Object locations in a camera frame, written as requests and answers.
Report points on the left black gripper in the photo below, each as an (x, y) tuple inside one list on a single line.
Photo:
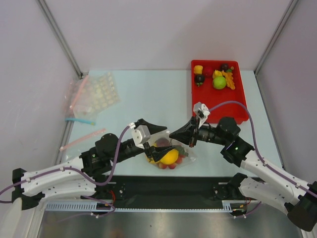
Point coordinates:
[(156, 152)]

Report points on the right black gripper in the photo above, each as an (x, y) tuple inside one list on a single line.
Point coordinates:
[(193, 134)]

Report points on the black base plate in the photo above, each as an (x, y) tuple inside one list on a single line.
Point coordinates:
[(136, 192)]

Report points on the yellow bell pepper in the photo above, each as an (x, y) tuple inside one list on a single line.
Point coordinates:
[(151, 160)]

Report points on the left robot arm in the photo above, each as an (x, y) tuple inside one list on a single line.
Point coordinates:
[(92, 170)]

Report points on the purple passion fruit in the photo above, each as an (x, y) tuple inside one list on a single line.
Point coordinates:
[(162, 142)]

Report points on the orange small bell pepper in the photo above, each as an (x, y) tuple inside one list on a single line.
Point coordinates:
[(198, 69)]

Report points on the dark mangosteen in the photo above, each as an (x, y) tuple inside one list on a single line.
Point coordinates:
[(199, 80)]

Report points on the dark red plum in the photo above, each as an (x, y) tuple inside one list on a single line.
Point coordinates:
[(224, 67)]

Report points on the lychee bunch with leaves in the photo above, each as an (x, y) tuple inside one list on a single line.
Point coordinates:
[(182, 155)]

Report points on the pink zip bag stack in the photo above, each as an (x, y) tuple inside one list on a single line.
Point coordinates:
[(91, 96)]

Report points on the white cable duct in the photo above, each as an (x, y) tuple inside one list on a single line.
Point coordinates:
[(79, 206)]

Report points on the yellow lemon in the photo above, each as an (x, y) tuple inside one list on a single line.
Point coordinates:
[(170, 158)]

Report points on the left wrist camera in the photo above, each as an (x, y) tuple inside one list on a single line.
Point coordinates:
[(140, 134)]

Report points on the clear zip bag with pattern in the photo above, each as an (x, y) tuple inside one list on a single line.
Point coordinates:
[(187, 161)]

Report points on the red plastic tray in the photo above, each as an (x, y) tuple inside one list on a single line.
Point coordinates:
[(212, 97)]

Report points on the green apple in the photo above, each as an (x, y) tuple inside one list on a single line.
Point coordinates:
[(219, 82)]

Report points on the blue zip bag strip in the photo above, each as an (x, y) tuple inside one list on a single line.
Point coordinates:
[(80, 120)]

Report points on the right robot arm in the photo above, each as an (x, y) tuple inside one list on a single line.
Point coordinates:
[(294, 197)]

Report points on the pink zip bag front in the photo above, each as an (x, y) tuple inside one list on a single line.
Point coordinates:
[(88, 136)]

